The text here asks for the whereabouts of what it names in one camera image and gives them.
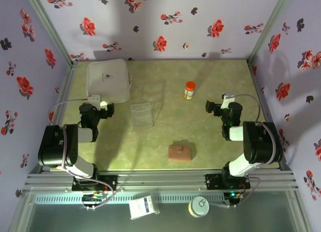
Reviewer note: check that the clear acrylic card stand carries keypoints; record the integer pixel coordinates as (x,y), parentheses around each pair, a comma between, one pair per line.
(141,116)

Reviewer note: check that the brown leather card holder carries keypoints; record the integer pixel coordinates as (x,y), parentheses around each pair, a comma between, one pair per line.
(179,154)

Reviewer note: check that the orange cap pill bottle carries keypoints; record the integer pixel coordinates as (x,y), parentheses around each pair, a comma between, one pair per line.
(190,88)

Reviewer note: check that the white plastic storage box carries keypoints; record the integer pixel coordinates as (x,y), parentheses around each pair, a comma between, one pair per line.
(107,76)

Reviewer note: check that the small electronics board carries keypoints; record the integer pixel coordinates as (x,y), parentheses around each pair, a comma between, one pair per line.
(233,198)
(94,199)

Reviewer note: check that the tin can with pull tab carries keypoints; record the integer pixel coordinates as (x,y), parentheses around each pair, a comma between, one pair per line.
(198,206)

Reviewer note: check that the white and blue paper box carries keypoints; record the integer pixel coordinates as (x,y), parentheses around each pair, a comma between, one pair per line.
(143,207)

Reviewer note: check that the aluminium side rail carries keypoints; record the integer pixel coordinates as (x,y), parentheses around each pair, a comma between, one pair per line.
(69,79)
(256,79)

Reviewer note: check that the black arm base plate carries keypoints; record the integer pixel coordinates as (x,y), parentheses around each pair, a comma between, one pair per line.
(213,182)
(110,183)

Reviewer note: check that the aluminium front frame rail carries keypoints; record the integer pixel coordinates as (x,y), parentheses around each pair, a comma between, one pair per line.
(160,182)

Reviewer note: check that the aluminium corner post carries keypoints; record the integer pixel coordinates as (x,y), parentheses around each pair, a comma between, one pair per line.
(50,26)
(268,26)

